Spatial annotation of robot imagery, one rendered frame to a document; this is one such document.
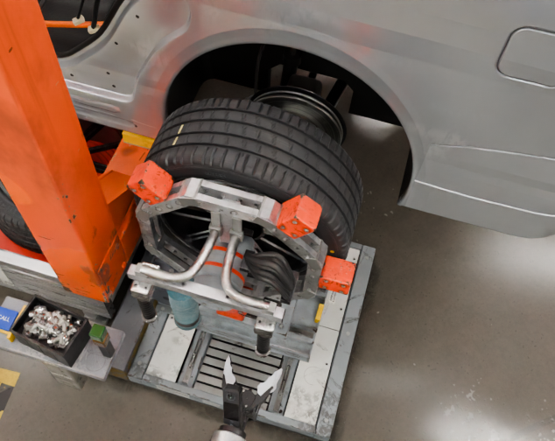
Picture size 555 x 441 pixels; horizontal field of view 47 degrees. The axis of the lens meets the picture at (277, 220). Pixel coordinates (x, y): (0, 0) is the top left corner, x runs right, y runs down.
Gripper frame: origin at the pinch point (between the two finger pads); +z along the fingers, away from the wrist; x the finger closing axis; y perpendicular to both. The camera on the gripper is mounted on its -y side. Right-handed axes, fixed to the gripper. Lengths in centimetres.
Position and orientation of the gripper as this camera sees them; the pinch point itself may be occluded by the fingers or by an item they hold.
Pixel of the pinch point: (255, 360)
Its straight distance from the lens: 175.6
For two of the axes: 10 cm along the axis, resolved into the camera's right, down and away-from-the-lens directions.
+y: 1.3, 5.8, 8.0
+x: 9.5, 1.7, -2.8
